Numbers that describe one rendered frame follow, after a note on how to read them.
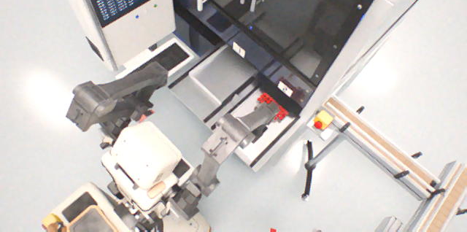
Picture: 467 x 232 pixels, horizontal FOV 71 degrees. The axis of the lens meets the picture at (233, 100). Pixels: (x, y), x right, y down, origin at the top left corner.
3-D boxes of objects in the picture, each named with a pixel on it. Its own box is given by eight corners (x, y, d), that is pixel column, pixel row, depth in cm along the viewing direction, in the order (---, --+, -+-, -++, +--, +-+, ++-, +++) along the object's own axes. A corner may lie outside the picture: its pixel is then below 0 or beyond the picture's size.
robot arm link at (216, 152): (195, 141, 89) (222, 166, 87) (228, 110, 95) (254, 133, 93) (187, 181, 128) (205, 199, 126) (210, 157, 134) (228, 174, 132)
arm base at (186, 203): (166, 198, 123) (187, 221, 120) (178, 182, 121) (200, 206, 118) (177, 191, 131) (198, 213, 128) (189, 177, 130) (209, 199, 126)
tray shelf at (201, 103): (224, 40, 202) (224, 38, 201) (311, 114, 184) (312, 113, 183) (164, 86, 184) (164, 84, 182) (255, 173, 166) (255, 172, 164)
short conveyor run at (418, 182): (313, 116, 186) (322, 103, 172) (329, 99, 192) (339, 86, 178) (417, 203, 168) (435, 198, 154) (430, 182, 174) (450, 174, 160)
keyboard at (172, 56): (175, 42, 205) (175, 40, 203) (190, 56, 201) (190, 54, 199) (122, 78, 190) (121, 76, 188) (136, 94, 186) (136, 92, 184)
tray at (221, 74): (230, 43, 199) (230, 39, 196) (261, 69, 193) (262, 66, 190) (189, 75, 186) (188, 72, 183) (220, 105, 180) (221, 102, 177)
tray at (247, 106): (258, 90, 186) (259, 87, 183) (292, 120, 179) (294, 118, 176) (216, 128, 173) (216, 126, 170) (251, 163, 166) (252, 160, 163)
